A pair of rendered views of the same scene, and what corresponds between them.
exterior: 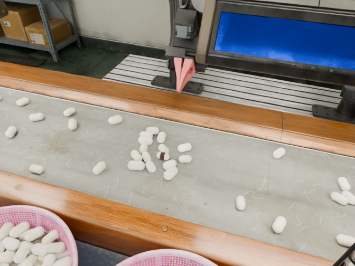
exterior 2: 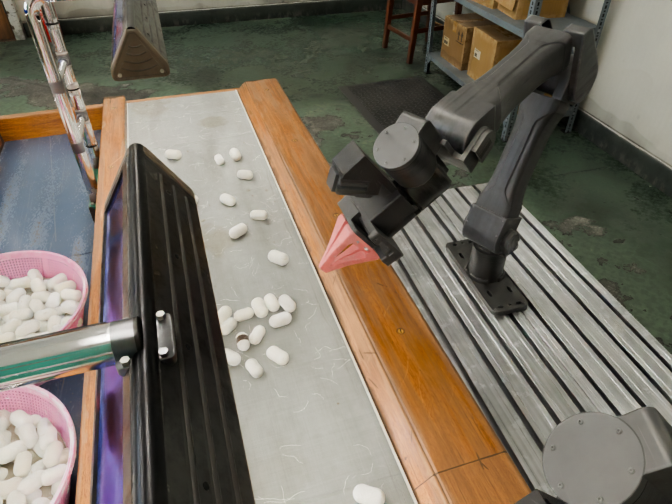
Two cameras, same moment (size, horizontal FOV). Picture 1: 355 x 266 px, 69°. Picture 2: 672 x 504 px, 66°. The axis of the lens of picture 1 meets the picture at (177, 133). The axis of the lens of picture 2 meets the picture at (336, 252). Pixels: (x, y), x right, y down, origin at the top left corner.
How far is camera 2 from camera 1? 0.56 m
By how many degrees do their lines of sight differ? 44
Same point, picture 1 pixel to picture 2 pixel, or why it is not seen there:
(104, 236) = not seen: hidden behind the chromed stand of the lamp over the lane
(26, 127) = (209, 205)
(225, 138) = (353, 398)
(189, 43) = (369, 204)
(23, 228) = (71, 296)
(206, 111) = (383, 336)
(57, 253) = not seen: hidden behind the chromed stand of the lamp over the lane
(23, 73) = (290, 140)
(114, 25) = (653, 115)
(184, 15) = (349, 154)
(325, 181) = not seen: outside the picture
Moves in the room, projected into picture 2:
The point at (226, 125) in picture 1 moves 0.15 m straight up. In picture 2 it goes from (378, 382) to (385, 300)
